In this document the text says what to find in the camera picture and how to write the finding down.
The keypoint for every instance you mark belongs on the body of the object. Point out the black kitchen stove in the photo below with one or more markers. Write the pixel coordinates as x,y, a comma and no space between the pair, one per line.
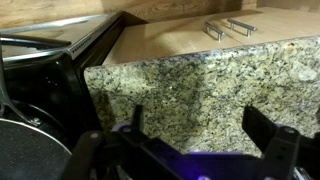
50,86

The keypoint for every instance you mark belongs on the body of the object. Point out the light wood lower cabinet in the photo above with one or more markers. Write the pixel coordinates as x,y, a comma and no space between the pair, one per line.
160,40

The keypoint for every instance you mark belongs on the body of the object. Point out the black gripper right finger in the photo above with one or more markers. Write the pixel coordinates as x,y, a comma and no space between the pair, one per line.
263,130

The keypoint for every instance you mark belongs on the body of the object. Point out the black frying pan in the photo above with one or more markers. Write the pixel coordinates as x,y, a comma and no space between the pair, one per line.
26,153

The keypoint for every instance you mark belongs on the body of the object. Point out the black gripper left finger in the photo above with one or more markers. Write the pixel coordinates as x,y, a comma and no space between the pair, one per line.
137,116

